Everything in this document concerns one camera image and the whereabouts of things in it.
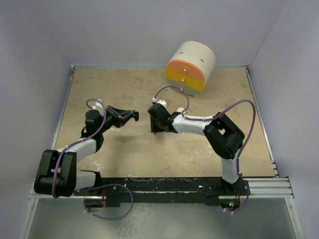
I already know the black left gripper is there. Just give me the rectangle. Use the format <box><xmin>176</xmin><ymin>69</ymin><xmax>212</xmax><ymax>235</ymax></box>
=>
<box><xmin>97</xmin><ymin>106</ymin><xmax>133</xmax><ymax>134</ymax></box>

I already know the white earbud charging case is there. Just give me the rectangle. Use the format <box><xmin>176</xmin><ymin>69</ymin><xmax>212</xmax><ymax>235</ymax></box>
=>
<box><xmin>176</xmin><ymin>107</ymin><xmax>184</xmax><ymax>113</ymax></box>

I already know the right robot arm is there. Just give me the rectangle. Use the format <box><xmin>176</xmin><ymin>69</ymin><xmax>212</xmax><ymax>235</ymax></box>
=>
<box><xmin>148</xmin><ymin>103</ymin><xmax>245</xmax><ymax>195</ymax></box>

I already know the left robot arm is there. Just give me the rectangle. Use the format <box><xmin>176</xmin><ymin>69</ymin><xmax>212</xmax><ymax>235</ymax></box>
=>
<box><xmin>33</xmin><ymin>105</ymin><xmax>139</xmax><ymax>198</ymax></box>

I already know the round white drawer cabinet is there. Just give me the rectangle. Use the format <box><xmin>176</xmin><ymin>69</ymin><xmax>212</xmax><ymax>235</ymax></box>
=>
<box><xmin>165</xmin><ymin>41</ymin><xmax>216</xmax><ymax>97</ymax></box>

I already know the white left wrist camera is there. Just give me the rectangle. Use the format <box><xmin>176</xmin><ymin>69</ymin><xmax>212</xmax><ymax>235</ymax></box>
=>
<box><xmin>92</xmin><ymin>99</ymin><xmax>104</xmax><ymax>115</ymax></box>

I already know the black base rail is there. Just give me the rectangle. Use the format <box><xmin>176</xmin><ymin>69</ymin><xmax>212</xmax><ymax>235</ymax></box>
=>
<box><xmin>74</xmin><ymin>177</ymin><xmax>250</xmax><ymax>209</ymax></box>

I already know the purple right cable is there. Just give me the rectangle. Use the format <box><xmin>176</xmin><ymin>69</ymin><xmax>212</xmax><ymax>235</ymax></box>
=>
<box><xmin>154</xmin><ymin>86</ymin><xmax>257</xmax><ymax>214</ymax></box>

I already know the purple cable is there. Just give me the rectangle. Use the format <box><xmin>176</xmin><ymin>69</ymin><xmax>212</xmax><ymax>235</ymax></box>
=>
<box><xmin>154</xmin><ymin>86</ymin><xmax>257</xmax><ymax>214</ymax></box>
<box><xmin>51</xmin><ymin>99</ymin><xmax>135</xmax><ymax>221</ymax></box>

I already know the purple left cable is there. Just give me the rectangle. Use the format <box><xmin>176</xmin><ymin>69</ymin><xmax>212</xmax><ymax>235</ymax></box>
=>
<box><xmin>51</xmin><ymin>99</ymin><xmax>135</xmax><ymax>221</ymax></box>

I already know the aluminium frame rail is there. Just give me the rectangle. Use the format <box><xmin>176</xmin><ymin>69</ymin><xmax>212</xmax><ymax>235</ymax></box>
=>
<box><xmin>33</xmin><ymin>176</ymin><xmax>293</xmax><ymax>203</ymax></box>

